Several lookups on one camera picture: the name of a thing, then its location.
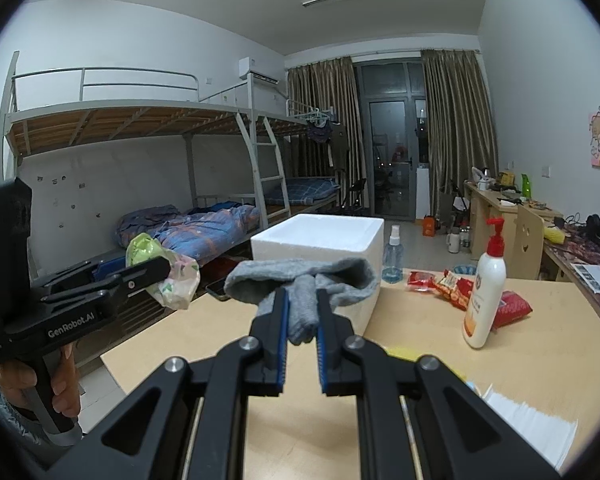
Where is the grey sock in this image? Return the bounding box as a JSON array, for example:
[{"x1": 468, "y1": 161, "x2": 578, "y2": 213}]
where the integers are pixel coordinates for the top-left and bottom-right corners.
[{"x1": 224, "y1": 257, "x2": 379, "y2": 346}]

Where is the colourful plastic bag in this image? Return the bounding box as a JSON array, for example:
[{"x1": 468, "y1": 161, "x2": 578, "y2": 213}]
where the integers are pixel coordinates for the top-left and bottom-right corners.
[{"x1": 124, "y1": 232, "x2": 202, "y2": 311}]

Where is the person's left hand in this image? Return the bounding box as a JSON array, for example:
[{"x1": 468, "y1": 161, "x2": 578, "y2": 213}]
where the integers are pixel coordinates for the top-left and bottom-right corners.
[{"x1": 0, "y1": 344, "x2": 81, "y2": 418}]

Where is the black smartphone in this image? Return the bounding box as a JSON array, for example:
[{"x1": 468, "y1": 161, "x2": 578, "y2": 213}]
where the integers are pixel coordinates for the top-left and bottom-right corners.
[{"x1": 206, "y1": 278, "x2": 230, "y2": 301}]

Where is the clear blue spray bottle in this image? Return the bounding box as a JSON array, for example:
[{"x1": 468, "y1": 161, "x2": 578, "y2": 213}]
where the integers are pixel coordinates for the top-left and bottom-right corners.
[{"x1": 381, "y1": 224, "x2": 403, "y2": 284}]

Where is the white styrofoam box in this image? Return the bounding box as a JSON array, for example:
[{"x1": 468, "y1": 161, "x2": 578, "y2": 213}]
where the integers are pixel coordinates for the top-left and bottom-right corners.
[{"x1": 250, "y1": 212, "x2": 386, "y2": 337}]

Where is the red snack packet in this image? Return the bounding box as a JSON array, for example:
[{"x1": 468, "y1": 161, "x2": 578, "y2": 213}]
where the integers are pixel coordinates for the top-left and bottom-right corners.
[{"x1": 405, "y1": 271, "x2": 437, "y2": 292}]

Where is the blue plaid quilt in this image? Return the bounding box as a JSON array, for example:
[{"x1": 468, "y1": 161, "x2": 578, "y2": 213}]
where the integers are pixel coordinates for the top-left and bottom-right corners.
[{"x1": 114, "y1": 202, "x2": 260, "y2": 266}]

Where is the orange red snack bag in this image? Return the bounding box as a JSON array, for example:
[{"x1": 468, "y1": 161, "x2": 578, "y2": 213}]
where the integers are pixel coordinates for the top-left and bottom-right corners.
[{"x1": 431, "y1": 270, "x2": 474, "y2": 311}]

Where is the blue checked far mattress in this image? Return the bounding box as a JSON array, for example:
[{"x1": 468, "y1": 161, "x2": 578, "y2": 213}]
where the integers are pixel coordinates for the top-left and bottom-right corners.
[{"x1": 264, "y1": 178, "x2": 340, "y2": 206}]

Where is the orange bucket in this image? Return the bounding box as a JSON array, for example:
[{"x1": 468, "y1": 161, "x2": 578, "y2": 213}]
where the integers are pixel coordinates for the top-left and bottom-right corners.
[{"x1": 422, "y1": 216, "x2": 437, "y2": 237}]

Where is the blue trash bin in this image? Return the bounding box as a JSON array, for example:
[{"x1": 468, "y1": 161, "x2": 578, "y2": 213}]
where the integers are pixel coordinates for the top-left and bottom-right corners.
[{"x1": 452, "y1": 264, "x2": 477, "y2": 280}]

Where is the white kettle jug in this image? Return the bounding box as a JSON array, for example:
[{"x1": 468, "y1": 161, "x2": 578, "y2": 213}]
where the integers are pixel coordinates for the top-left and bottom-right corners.
[{"x1": 446, "y1": 229, "x2": 462, "y2": 254}]

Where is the white red pump lotion bottle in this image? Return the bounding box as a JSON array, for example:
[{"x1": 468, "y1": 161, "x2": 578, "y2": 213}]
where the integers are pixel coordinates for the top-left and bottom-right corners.
[{"x1": 462, "y1": 217, "x2": 506, "y2": 349}]

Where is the red tissue pack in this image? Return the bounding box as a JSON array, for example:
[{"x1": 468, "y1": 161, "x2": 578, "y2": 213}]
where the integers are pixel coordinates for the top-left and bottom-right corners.
[{"x1": 492, "y1": 290, "x2": 532, "y2": 330}]

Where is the white metal bunk bed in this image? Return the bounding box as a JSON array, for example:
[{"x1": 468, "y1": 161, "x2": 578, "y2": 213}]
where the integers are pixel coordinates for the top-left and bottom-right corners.
[{"x1": 0, "y1": 63, "x2": 332, "y2": 275}]

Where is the light wooden desk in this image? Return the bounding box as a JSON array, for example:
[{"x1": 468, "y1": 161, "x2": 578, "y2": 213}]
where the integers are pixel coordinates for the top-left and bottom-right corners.
[{"x1": 462, "y1": 179, "x2": 564, "y2": 266}]

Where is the wooden smiley chair back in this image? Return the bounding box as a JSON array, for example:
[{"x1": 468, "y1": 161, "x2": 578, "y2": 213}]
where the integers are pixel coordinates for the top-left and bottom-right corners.
[{"x1": 507, "y1": 206, "x2": 544, "y2": 281}]

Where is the right brown curtain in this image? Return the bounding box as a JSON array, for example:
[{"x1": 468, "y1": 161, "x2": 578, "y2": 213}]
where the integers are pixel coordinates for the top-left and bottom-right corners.
[{"x1": 422, "y1": 50, "x2": 498, "y2": 216}]

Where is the brown curtain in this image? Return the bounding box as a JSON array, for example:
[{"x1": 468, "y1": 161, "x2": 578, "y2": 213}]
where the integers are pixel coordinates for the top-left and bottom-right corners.
[
  {"x1": 287, "y1": 56, "x2": 366, "y2": 209},
  {"x1": 422, "y1": 50, "x2": 498, "y2": 216}
]

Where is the left brown curtain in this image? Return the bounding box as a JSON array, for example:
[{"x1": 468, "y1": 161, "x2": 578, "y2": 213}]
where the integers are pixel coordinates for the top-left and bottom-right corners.
[{"x1": 287, "y1": 56, "x2": 366, "y2": 209}]

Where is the green bottle on desk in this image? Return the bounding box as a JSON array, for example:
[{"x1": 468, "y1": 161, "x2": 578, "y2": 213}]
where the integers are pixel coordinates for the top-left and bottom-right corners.
[{"x1": 521, "y1": 174, "x2": 532, "y2": 200}]

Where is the glass balcony door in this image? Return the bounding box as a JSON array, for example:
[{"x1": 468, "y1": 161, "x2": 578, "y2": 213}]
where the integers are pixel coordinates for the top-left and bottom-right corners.
[{"x1": 355, "y1": 58, "x2": 428, "y2": 221}]

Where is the white air conditioner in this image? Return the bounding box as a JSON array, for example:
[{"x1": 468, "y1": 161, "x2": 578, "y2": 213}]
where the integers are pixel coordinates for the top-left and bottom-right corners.
[{"x1": 238, "y1": 56, "x2": 279, "y2": 86}]

